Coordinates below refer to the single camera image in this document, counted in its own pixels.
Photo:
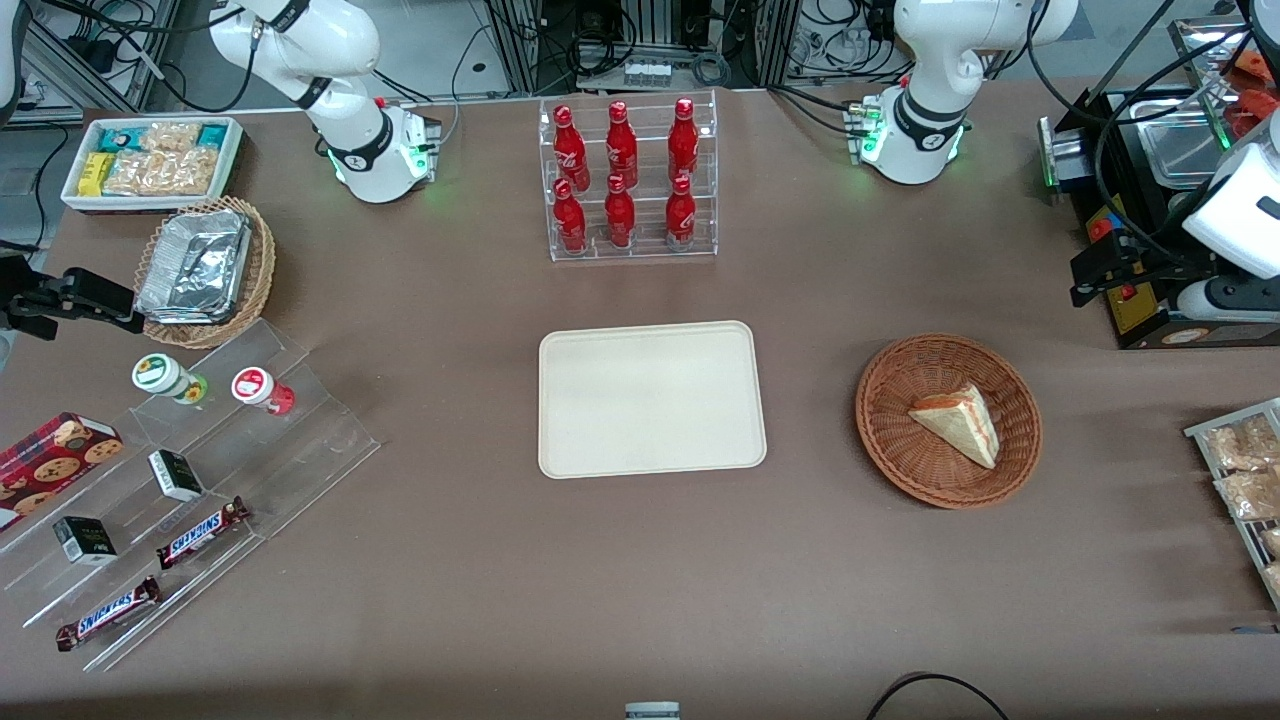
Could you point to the right snack packet tray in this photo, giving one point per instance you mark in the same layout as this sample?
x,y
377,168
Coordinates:
x,y
1200,432

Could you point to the yellow snack packet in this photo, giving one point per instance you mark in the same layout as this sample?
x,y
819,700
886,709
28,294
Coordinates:
x,y
95,174

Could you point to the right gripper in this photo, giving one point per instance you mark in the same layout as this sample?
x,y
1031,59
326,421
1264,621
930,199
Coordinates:
x,y
22,300

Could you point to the cup with red lid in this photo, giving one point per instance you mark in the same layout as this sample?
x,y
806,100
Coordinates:
x,y
255,386

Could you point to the triangular sandwich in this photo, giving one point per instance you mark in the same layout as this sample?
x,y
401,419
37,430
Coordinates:
x,y
960,420

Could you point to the small black box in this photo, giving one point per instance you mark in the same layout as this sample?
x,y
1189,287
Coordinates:
x,y
176,475
84,541

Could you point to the teal snack packet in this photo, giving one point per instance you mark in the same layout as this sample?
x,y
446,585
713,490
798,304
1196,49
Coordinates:
x,y
118,138
212,134

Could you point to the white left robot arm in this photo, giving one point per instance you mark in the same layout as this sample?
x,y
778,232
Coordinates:
x,y
915,135

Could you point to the metal tray with orange food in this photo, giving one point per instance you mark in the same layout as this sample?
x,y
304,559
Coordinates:
x,y
1245,70

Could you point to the cream plastic tray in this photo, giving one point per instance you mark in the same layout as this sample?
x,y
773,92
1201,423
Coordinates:
x,y
650,400

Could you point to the brown wicker basket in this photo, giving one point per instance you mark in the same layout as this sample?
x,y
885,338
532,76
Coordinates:
x,y
890,440

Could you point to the clear acrylic bottle rack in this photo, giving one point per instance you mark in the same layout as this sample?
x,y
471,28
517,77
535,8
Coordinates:
x,y
648,250

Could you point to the red cookie box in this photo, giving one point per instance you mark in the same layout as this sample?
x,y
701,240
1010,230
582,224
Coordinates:
x,y
50,465

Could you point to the stack of foil trays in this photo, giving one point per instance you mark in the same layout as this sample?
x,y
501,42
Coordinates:
x,y
195,265

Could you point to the clear bag of crackers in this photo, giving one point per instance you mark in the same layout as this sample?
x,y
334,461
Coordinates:
x,y
165,174
172,136

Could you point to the small grey white object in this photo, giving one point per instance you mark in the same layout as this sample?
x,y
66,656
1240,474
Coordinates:
x,y
652,711

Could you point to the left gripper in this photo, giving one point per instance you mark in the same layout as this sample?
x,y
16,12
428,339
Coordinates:
x,y
1163,262

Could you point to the white plastic snack bin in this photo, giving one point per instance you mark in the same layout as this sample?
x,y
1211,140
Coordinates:
x,y
150,203

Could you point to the stainless steel pan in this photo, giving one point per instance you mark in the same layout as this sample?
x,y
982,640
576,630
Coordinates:
x,y
1175,140

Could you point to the cup with green lid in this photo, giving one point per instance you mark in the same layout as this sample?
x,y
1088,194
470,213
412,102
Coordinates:
x,y
160,374

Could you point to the Snickers bar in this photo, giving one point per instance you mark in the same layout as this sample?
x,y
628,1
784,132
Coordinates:
x,y
200,533
105,614

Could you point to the white power strip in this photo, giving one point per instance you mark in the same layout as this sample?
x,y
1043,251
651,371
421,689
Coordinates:
x,y
647,73

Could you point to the red cola bottle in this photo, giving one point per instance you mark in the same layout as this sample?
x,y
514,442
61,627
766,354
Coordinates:
x,y
619,217
621,145
569,220
683,140
680,217
569,145

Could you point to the light wicker basket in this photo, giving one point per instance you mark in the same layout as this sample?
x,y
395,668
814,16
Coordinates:
x,y
262,270

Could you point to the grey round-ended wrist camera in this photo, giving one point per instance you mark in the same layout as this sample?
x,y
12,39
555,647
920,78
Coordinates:
x,y
1235,300

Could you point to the clear acrylic stepped stand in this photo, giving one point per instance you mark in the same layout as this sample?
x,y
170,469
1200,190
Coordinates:
x,y
300,450

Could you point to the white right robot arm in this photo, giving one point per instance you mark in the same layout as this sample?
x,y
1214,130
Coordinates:
x,y
362,150

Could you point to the clear bag of pastries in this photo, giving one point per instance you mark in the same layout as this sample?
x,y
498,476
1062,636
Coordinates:
x,y
1273,580
1250,495
1271,542
1245,445

